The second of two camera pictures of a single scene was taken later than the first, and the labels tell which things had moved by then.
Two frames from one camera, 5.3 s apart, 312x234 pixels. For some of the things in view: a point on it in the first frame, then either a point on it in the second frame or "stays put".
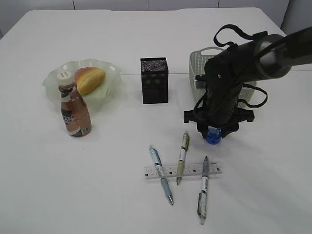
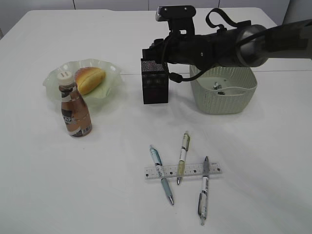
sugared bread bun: x=87 y=78 stays put
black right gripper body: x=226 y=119 to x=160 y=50
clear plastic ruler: x=190 y=170 stays put
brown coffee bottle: x=75 y=112 stays put
